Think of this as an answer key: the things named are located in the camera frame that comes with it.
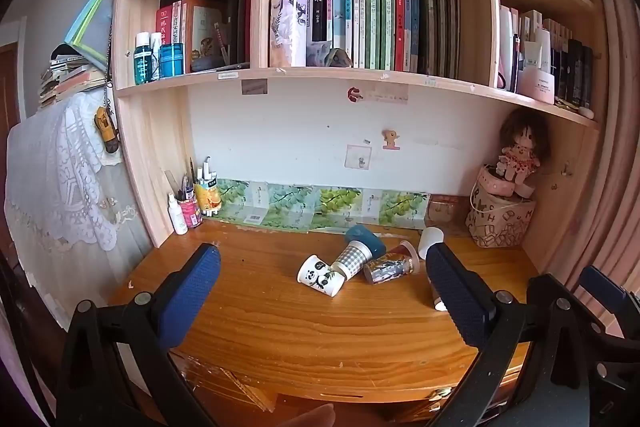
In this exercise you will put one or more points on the brown patterned cup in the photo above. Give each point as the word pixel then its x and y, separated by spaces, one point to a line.
pixel 387 269

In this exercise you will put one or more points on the clear wall hook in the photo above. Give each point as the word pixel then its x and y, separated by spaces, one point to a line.
pixel 359 157

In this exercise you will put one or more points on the pink curtain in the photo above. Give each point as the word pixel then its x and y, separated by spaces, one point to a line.
pixel 617 147

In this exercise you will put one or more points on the white spray bottle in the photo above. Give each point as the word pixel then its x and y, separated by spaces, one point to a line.
pixel 177 217

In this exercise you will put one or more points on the wooden bookshelf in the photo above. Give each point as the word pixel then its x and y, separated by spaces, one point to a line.
pixel 145 142

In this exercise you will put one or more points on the pink cream jar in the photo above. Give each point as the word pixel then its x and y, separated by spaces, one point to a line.
pixel 536 86

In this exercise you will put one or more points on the row of green and black books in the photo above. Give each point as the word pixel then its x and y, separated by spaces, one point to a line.
pixel 390 27

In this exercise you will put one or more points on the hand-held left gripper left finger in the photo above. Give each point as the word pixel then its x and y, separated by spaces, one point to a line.
pixel 192 292

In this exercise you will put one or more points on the dark paper cup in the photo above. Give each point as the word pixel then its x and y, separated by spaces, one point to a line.
pixel 440 303

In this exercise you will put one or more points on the green framed board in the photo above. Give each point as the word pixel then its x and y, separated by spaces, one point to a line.
pixel 90 17

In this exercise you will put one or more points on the white cosmetic tube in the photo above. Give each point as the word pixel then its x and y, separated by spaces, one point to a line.
pixel 536 52

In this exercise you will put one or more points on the clear ruler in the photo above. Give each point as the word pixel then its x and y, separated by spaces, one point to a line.
pixel 172 183

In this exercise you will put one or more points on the pink round box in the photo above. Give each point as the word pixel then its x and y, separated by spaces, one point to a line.
pixel 500 184

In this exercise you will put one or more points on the orange animal sticker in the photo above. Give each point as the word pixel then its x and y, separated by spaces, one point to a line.
pixel 391 139

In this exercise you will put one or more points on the row of white and black books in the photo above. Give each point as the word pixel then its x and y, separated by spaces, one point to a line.
pixel 570 67

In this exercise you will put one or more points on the pink pen holder can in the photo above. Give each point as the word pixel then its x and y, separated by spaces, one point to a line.
pixel 191 213

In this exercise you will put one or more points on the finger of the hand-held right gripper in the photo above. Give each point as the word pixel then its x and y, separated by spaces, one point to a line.
pixel 617 387
pixel 602 283

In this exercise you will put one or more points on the black pen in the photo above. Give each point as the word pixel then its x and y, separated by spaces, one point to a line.
pixel 515 62

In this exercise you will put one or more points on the white lace cloth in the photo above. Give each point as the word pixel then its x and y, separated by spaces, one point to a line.
pixel 60 177

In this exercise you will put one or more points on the yellow pen holder box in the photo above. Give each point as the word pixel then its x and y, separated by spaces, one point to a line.
pixel 207 199

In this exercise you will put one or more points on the stack of worn books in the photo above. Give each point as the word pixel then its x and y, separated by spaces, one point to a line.
pixel 70 74

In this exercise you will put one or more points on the blue-grey patterned pouch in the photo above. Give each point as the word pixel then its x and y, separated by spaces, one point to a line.
pixel 320 54

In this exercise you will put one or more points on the teal bottle with white cap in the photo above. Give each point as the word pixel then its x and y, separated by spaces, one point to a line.
pixel 142 62

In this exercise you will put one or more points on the plain white cup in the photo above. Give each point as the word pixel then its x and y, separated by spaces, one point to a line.
pixel 431 239

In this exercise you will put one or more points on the grey checked cup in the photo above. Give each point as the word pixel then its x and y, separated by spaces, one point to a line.
pixel 351 259

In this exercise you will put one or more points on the red cup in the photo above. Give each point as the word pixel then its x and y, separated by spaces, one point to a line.
pixel 400 249

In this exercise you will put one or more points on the letter print basket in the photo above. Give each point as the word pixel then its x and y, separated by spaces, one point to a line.
pixel 500 222

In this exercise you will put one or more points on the white floral paper tube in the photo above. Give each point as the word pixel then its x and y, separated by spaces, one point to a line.
pixel 287 22

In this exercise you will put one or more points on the blue cup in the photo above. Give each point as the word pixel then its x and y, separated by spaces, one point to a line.
pixel 367 241

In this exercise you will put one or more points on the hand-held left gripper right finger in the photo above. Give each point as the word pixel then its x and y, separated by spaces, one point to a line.
pixel 460 294

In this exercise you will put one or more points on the teal jar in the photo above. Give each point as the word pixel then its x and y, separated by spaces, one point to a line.
pixel 172 59

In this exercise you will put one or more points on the row of red and dark books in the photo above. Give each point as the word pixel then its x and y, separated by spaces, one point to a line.
pixel 200 24

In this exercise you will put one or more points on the small brown box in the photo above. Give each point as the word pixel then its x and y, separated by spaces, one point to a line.
pixel 441 212

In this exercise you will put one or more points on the brown-haired rag doll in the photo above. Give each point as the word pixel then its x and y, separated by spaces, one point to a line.
pixel 522 142

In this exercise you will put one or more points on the white panda print cup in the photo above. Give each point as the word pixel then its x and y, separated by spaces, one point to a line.
pixel 320 277

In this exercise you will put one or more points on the green leaf print booklet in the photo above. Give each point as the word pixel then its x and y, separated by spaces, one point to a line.
pixel 235 199
pixel 287 207
pixel 402 207
pixel 337 207

